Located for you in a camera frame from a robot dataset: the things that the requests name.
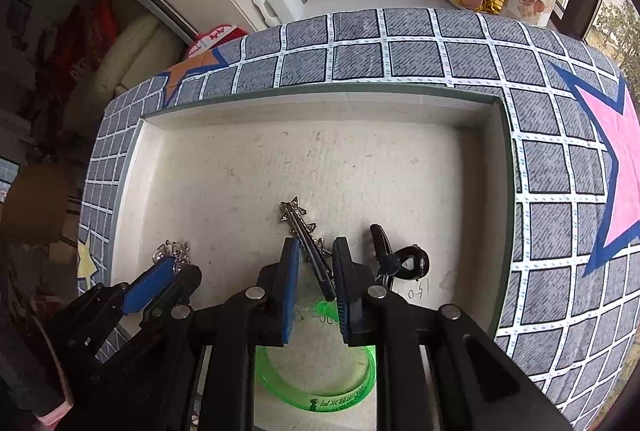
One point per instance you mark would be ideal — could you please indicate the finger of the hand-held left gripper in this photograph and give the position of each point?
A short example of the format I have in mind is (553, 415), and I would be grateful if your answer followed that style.
(185, 283)
(150, 283)

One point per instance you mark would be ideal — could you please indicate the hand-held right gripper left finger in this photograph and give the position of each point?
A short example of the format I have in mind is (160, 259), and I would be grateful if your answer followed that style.
(290, 291)

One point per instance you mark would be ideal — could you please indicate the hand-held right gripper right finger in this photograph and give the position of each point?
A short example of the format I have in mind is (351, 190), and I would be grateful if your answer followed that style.
(345, 301)

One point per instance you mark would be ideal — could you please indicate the clear plastic hair clip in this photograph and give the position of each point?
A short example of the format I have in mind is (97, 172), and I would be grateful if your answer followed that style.
(302, 313)

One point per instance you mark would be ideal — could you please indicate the silver bow hair clip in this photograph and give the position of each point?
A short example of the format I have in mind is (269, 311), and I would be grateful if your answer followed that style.
(170, 252)

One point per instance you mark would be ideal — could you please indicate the silver star hair clip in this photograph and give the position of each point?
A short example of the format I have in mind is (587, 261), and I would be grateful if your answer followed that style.
(300, 223)

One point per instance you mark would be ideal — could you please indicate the black claw hair clip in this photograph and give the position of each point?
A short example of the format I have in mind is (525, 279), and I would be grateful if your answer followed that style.
(410, 258)

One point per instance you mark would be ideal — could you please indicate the green plastic bangle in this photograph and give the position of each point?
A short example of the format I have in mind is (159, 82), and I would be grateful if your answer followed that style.
(320, 398)

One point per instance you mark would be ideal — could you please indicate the shallow grey tray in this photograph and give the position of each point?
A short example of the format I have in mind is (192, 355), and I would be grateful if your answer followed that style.
(300, 151)

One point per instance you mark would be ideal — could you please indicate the person's left forearm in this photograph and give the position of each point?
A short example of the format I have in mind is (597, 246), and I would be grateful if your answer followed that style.
(25, 361)

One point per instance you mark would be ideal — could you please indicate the brown box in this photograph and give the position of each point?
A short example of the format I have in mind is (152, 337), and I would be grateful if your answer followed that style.
(35, 203)

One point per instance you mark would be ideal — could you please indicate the cream sofa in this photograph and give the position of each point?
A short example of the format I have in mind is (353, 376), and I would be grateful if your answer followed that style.
(130, 51)

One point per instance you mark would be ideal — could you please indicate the red cloth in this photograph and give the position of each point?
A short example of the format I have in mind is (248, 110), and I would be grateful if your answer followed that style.
(80, 46)

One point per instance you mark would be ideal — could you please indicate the red and white slipper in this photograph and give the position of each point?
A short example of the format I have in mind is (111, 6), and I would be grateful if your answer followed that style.
(215, 36)

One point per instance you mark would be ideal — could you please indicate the blue cap white bottle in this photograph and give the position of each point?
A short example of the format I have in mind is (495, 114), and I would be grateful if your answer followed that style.
(260, 3)

